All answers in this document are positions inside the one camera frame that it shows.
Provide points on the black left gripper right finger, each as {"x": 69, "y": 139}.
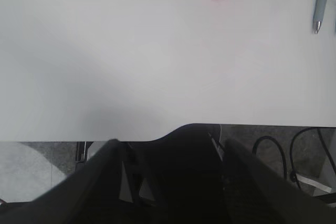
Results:
{"x": 253, "y": 193}

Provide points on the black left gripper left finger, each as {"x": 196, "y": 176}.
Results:
{"x": 88, "y": 194}

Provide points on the blue grey click pen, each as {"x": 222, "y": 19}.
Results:
{"x": 318, "y": 15}

